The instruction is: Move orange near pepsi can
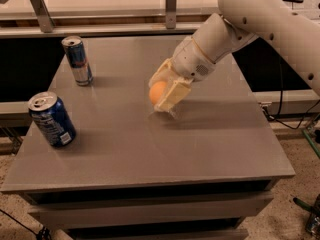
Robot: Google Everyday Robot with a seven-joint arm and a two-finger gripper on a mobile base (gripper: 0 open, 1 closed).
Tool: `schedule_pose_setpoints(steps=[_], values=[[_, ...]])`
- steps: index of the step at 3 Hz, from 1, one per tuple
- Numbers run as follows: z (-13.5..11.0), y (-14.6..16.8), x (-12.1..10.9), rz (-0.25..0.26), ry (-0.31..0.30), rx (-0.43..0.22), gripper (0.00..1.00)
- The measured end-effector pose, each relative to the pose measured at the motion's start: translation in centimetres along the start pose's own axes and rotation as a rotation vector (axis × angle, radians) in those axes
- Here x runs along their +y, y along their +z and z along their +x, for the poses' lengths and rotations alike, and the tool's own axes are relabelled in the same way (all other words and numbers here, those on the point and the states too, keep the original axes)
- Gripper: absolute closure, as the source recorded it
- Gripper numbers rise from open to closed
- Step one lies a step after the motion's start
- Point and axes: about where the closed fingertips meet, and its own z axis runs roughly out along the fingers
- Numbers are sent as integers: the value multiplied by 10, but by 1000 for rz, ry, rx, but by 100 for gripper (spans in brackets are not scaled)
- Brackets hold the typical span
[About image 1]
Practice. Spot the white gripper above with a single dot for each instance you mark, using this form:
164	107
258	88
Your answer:
190	62

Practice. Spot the orange fruit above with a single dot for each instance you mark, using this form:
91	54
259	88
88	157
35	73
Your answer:
156	91

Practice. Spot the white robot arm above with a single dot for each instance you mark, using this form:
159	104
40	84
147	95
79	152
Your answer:
237	23

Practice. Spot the red bull can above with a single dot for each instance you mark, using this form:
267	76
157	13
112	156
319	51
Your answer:
76	56

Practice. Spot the blue pepsi can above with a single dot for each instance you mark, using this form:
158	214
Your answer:
49	114

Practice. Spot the grey drawer cabinet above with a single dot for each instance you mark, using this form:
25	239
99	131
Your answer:
134	174

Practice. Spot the grey counter shelf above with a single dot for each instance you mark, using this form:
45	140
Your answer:
93	18

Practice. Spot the green tool bottom right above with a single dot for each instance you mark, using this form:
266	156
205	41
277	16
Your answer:
313	223

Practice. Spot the middle metal bracket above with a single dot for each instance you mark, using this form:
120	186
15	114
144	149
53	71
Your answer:
170	14

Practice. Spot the metal bracket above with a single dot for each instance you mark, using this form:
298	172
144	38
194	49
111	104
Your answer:
170	14
43	17

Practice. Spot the left metal bracket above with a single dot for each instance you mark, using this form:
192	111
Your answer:
43	17

